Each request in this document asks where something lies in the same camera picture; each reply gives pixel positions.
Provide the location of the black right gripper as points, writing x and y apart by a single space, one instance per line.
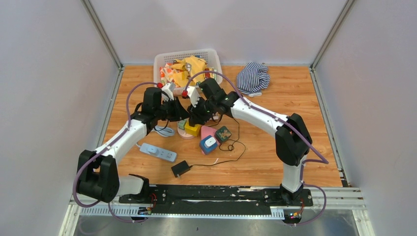
197 117

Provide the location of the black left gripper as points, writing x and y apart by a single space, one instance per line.
179 112

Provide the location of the green USB charger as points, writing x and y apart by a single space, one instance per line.
181 124

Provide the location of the yellow cube socket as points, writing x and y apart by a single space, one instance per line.
192 130

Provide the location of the pink triangular power strip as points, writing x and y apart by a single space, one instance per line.
206 131

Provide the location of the white cube charger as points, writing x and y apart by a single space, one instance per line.
210 141

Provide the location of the dark green adapter plug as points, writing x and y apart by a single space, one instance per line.
222 134

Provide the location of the light blue charger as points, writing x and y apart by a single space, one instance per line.
153 150

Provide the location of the black power adapter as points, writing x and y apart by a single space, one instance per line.
180 168

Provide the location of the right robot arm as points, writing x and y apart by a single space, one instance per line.
292 139

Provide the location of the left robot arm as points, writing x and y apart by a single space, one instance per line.
97 172

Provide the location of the round pink power strip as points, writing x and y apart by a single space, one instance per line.
182 133

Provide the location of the yellow patterned clothes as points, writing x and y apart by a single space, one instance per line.
180 70

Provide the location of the white power strip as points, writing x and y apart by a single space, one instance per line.
164 154

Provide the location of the white plastic basket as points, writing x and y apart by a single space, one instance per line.
210 55

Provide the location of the blue white striped cloth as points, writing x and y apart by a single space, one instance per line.
253 79

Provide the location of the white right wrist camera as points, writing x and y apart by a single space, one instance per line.
193 95

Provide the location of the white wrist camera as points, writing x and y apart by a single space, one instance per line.
167 91
193 95

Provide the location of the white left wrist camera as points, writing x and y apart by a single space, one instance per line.
167 91

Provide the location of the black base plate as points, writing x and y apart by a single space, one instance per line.
217 200

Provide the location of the aluminium frame rail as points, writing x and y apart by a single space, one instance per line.
102 32

